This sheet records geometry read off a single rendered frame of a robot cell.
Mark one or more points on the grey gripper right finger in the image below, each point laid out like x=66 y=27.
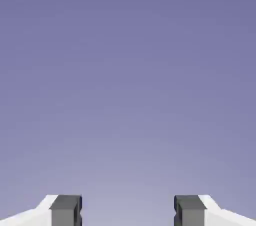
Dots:
x=191 y=210

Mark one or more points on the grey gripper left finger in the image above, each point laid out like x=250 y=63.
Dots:
x=64 y=210

